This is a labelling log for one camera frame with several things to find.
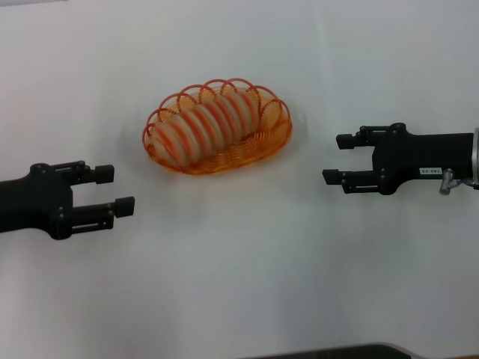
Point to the orange striped bread loaf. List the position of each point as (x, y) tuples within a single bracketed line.
[(209, 127)]

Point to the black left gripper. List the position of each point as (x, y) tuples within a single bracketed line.
[(33, 202)]

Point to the dark robot torso edge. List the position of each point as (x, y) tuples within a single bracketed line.
[(337, 353)]

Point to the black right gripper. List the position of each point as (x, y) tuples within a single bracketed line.
[(419, 157)]

